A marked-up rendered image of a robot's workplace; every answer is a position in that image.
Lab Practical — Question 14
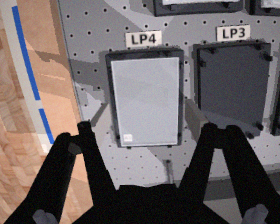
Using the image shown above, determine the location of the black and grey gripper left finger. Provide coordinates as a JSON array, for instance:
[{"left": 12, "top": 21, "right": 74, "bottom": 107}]
[{"left": 3, "top": 103, "right": 129, "bottom": 224}]

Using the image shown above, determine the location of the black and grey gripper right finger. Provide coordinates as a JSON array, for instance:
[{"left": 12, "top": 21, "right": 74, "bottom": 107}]
[{"left": 164, "top": 99, "right": 280, "bottom": 224}]

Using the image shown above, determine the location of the white button panel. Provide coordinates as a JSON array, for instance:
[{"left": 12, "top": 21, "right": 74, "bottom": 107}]
[{"left": 166, "top": 160, "right": 280, "bottom": 224}]

